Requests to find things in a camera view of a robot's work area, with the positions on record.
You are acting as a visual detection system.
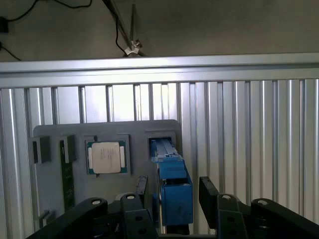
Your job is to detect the blue disk caddy with disk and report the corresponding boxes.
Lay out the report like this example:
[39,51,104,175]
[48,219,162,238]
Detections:
[149,137,194,227]

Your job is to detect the silver CPU on green board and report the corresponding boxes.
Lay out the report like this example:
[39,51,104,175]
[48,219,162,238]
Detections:
[86,140,131,175]

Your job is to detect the black RAM stick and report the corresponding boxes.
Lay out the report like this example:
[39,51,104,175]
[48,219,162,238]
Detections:
[59,140,76,210]

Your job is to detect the grey parts rack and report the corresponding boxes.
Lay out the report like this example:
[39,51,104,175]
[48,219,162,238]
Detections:
[33,119,184,239]

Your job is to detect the metal tripod legs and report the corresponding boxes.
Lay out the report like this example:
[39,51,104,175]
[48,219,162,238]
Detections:
[101,0,148,57]

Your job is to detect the black power adapter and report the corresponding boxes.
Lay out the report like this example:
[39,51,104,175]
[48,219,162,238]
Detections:
[0,16,9,33]

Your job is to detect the aluminium table frame rail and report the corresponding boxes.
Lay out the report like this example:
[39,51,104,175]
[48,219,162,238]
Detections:
[0,51,319,89]

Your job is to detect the thin black cable by tripod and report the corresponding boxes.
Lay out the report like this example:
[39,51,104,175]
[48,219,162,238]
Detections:
[115,13,127,55]

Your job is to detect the short black cable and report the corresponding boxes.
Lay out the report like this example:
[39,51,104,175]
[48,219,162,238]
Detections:
[0,41,22,62]

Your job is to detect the long black cable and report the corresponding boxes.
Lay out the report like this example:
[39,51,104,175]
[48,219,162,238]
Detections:
[6,0,93,23]

